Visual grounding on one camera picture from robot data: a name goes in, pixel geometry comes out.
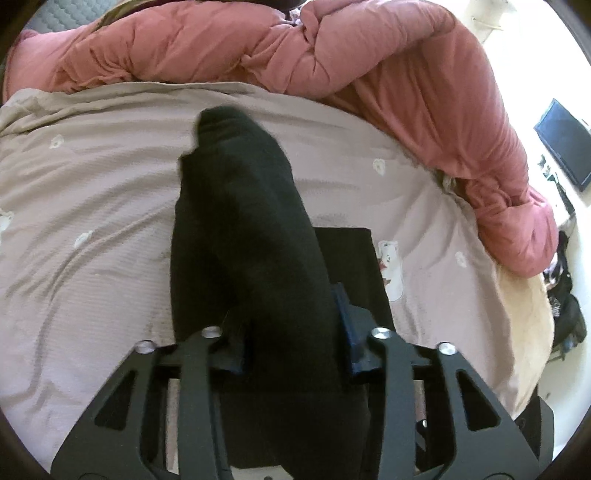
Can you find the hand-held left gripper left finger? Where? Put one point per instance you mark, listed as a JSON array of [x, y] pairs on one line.
[[210, 364]]

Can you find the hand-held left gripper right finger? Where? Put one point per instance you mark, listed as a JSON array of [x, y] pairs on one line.
[[348, 323]]

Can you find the black garment with lettering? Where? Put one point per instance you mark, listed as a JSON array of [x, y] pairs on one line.
[[355, 258]]

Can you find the plain black garment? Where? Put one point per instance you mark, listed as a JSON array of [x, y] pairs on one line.
[[249, 230]]

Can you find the beige cloth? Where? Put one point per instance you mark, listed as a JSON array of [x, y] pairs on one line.
[[526, 314]]

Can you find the beige patterned bed sheet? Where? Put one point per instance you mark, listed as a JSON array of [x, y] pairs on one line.
[[92, 230]]

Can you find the dark bag on floor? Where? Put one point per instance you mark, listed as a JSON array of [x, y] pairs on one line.
[[565, 295]]

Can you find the pink duvet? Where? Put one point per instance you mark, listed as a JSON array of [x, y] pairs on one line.
[[369, 55]]

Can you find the black flat screen monitor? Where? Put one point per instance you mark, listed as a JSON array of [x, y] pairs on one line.
[[565, 138]]

